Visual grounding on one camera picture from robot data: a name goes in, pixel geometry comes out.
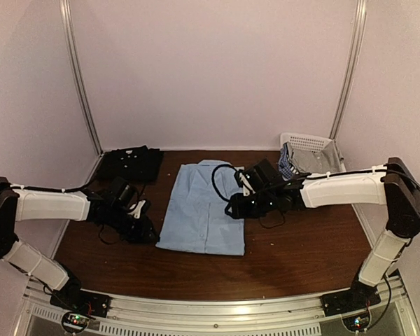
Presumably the front aluminium rail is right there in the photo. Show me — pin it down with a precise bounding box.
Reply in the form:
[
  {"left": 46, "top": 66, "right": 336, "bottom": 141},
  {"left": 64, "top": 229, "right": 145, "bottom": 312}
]
[{"left": 11, "top": 275, "right": 420, "bottom": 335}]

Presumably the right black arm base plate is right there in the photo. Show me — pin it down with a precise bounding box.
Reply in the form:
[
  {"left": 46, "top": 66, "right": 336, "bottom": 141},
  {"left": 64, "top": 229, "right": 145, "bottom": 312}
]
[{"left": 321, "top": 288, "right": 381, "bottom": 316}]

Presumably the aluminium frame post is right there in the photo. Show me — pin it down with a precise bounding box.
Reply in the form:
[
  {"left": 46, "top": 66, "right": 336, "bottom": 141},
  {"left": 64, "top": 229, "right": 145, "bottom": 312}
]
[
  {"left": 59, "top": 0, "right": 103, "bottom": 155},
  {"left": 329, "top": 0, "right": 368, "bottom": 139}
]

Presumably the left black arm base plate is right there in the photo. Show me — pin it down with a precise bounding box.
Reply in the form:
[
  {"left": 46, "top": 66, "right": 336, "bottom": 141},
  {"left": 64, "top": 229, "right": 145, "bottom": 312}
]
[{"left": 50, "top": 288, "right": 111, "bottom": 318}]

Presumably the folded black shirt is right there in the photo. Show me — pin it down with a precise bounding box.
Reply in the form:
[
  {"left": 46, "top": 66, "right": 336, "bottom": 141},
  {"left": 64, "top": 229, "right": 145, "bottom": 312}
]
[{"left": 95, "top": 145, "right": 164, "bottom": 183}]

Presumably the left round controller board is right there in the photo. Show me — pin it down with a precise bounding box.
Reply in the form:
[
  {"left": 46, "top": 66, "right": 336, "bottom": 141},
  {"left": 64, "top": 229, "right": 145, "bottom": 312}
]
[{"left": 60, "top": 311, "right": 92, "bottom": 334}]

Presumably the right round controller board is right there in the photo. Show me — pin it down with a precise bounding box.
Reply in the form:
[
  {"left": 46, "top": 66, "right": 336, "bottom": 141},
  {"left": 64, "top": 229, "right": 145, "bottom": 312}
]
[{"left": 342, "top": 311, "right": 371, "bottom": 333}]

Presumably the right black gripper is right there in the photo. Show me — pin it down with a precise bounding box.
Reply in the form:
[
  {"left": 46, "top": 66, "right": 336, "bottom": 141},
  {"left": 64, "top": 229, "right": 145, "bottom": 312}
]
[{"left": 225, "top": 189, "right": 276, "bottom": 219}]

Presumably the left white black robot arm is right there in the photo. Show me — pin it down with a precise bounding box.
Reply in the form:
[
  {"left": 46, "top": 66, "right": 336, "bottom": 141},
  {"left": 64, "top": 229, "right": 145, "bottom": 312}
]
[{"left": 0, "top": 177, "right": 158, "bottom": 311}]

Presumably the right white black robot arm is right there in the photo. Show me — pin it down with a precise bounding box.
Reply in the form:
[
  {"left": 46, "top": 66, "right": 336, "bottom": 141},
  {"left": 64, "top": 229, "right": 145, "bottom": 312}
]
[{"left": 225, "top": 157, "right": 420, "bottom": 309}]

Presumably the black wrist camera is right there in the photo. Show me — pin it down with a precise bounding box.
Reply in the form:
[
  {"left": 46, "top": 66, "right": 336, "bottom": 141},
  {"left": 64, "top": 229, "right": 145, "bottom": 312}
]
[
  {"left": 108, "top": 177, "right": 137, "bottom": 209},
  {"left": 242, "top": 158, "right": 283, "bottom": 192}
]

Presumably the light blue long sleeve shirt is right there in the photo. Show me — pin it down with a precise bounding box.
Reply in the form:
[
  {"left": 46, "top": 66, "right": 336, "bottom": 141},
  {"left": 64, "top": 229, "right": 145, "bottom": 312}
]
[{"left": 156, "top": 160, "right": 245, "bottom": 256}]

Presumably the round controller board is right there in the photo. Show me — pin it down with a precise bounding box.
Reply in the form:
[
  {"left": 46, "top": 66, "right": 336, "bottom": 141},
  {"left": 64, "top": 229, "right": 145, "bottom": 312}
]
[
  {"left": 342, "top": 311, "right": 371, "bottom": 333},
  {"left": 60, "top": 311, "right": 92, "bottom": 334}
]

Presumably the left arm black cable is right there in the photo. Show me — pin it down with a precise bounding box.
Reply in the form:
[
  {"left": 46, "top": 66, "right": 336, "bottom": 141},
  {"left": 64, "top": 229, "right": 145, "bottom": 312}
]
[{"left": 6, "top": 180, "right": 148, "bottom": 295}]

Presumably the left aluminium frame post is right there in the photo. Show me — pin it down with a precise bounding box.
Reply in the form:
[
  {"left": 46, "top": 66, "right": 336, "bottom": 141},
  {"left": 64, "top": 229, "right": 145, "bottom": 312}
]
[{"left": 59, "top": 0, "right": 103, "bottom": 155}]

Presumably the blue checkered shirt in basket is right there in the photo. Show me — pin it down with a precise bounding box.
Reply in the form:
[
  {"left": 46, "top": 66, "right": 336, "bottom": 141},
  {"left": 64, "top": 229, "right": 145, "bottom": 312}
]
[{"left": 277, "top": 143, "right": 300, "bottom": 181}]

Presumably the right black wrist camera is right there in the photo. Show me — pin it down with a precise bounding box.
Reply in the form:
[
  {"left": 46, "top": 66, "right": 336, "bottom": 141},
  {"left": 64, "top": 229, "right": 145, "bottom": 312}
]
[{"left": 242, "top": 158, "right": 283, "bottom": 192}]

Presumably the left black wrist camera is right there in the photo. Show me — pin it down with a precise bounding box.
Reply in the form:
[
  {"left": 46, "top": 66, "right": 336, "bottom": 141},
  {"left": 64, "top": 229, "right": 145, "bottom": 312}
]
[{"left": 108, "top": 177, "right": 137, "bottom": 209}]

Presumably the grey shirt in basket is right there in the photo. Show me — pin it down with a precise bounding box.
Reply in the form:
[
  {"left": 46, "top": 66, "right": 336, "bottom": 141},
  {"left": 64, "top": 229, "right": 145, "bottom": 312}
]
[{"left": 287, "top": 141, "right": 344, "bottom": 174}]

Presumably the white plastic laundry basket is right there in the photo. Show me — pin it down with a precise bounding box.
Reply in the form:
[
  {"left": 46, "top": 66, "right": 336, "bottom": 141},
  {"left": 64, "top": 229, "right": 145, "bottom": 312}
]
[{"left": 280, "top": 132, "right": 346, "bottom": 172}]

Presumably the right aluminium frame post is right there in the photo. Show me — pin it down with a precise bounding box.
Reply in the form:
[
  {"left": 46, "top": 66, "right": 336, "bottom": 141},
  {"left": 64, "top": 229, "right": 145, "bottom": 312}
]
[{"left": 329, "top": 0, "right": 368, "bottom": 139}]

